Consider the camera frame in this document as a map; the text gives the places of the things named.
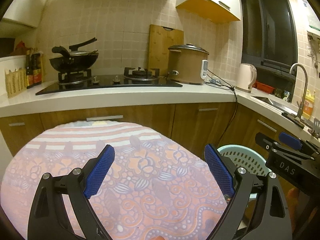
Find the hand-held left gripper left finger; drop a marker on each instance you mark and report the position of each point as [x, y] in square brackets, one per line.
[100, 172]

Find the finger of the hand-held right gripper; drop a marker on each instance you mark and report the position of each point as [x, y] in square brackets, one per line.
[262, 140]
[291, 140]

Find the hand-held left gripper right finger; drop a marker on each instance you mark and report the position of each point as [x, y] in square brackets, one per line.
[220, 170]

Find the light green plastic waste basket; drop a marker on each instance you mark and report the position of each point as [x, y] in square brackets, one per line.
[247, 160]

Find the yellow detergent bottle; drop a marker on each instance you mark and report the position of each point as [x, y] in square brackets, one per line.
[308, 105]

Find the steel sink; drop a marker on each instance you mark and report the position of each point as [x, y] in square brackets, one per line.
[272, 102]

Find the floral patterned tablecloth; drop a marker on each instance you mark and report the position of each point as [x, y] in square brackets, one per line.
[150, 180]

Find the red plastic tray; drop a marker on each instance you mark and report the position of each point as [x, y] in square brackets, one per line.
[265, 87]

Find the steel sink faucet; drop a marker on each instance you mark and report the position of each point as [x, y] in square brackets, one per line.
[303, 80]

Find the white electric kettle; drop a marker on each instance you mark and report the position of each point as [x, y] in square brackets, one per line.
[245, 77]

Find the wooden base cabinet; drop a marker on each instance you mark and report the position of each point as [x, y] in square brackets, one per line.
[150, 112]

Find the black glass gas hob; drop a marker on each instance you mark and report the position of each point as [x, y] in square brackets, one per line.
[112, 83]

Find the brown rice cooker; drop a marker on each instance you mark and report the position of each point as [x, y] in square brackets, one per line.
[187, 65]

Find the dark window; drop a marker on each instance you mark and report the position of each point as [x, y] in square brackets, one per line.
[270, 30]

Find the black wok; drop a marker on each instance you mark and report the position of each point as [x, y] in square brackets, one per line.
[72, 63]

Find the woven utensil basket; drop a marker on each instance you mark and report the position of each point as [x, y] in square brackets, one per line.
[16, 82]

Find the wooden cutting board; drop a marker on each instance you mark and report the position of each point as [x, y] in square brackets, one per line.
[162, 50]

